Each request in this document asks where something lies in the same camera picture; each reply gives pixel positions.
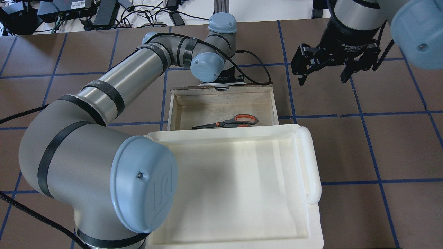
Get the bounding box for white foam box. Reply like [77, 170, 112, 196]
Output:
[147, 124, 324, 249]

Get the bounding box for wooden drawer with white handle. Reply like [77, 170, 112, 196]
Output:
[167, 84, 279, 131]

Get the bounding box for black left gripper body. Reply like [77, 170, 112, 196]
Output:
[216, 65, 245, 84]

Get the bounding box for large black power brick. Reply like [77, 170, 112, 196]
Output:
[93, 0, 119, 29]

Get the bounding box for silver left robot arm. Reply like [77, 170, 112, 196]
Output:
[19, 12, 237, 249]

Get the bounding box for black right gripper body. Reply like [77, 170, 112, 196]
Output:
[317, 17, 385, 66]

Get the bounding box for orange grey scissors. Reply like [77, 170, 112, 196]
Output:
[192, 114, 259, 129]

